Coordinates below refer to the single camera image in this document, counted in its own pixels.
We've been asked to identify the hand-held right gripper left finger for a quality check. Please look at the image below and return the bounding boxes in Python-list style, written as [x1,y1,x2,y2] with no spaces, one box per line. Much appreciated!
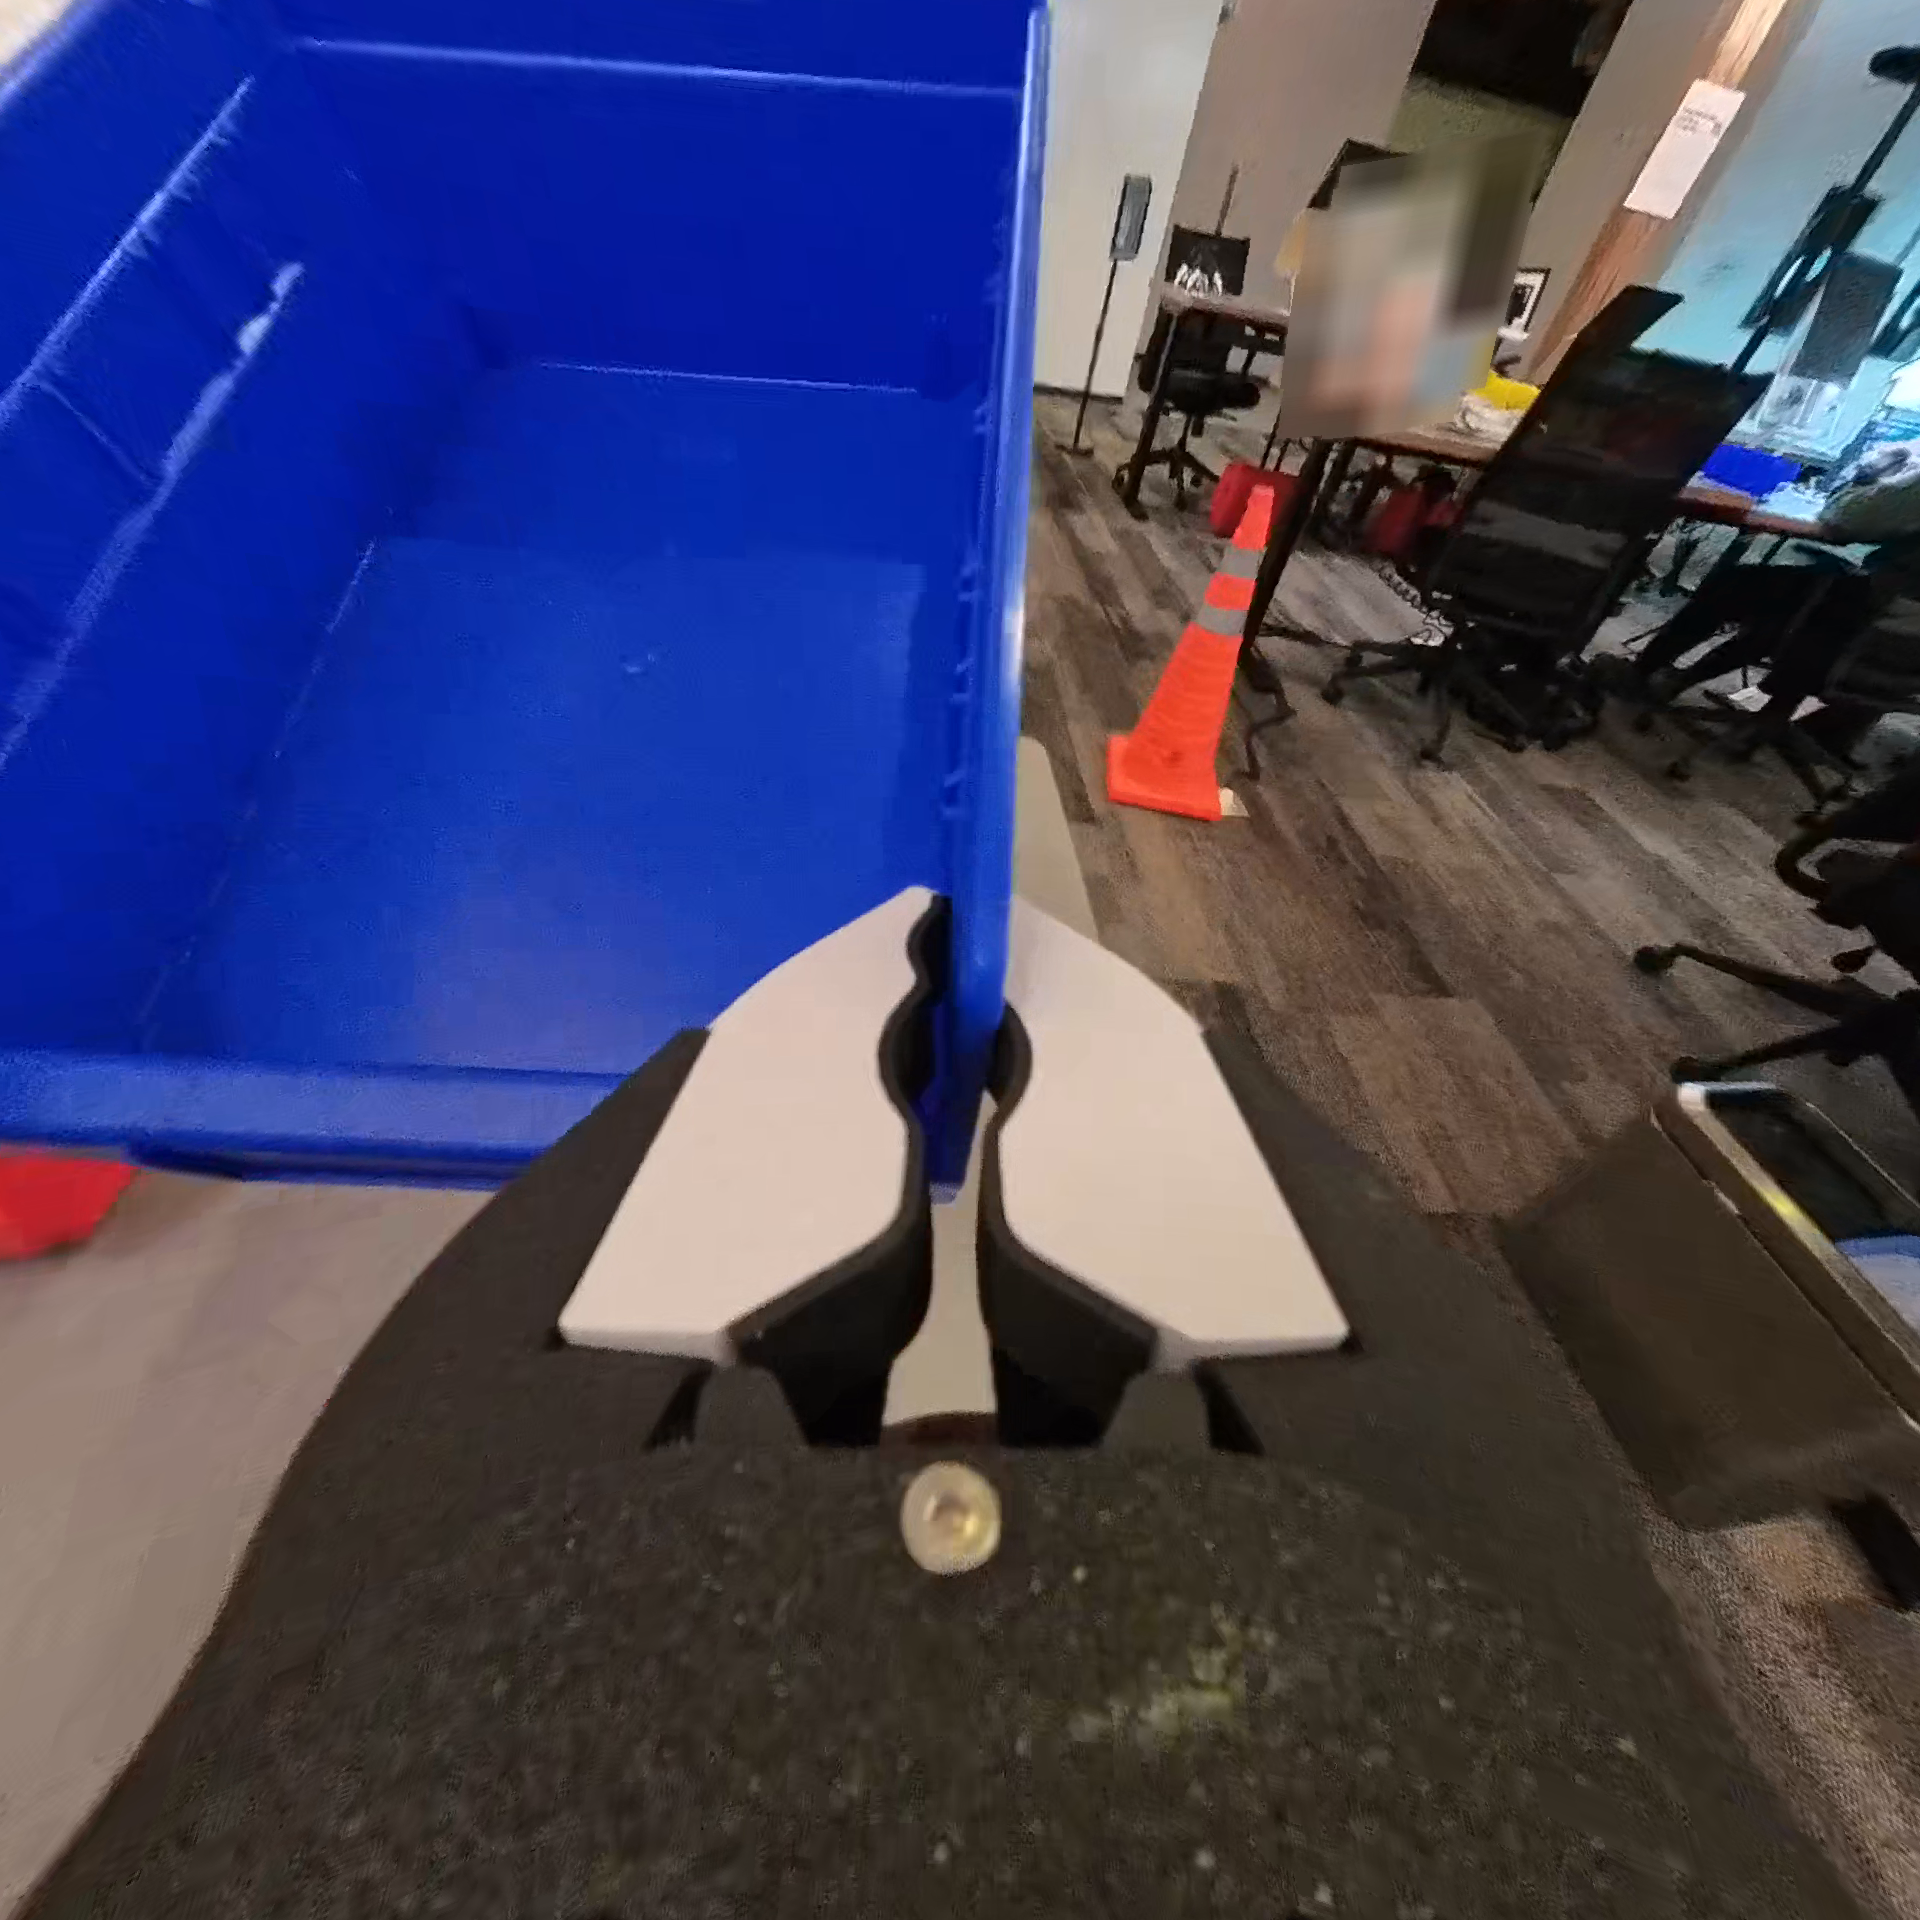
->
[562,888,950,1357]

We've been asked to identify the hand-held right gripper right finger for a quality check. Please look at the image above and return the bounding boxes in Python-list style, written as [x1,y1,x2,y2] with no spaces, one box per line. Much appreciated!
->
[979,894,1352,1367]

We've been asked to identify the blue plastic bin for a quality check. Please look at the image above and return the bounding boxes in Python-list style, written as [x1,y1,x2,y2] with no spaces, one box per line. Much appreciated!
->
[0,0,1056,1193]

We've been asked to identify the red plastic bin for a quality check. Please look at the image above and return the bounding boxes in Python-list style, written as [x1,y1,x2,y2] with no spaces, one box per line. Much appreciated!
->
[0,1156,139,1262]

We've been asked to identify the orange striped bar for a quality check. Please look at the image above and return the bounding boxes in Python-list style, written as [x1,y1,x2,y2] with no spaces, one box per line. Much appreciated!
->
[1105,480,1287,824]

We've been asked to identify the red bag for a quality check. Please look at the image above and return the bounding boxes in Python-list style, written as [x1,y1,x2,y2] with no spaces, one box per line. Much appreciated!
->
[1206,455,1298,542]

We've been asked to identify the black mesh office chair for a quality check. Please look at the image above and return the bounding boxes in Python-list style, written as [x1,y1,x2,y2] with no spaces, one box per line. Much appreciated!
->
[1326,285,1772,768]

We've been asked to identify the wooden table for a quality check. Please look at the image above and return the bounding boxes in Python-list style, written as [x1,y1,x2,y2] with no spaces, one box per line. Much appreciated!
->
[1151,275,1833,647]

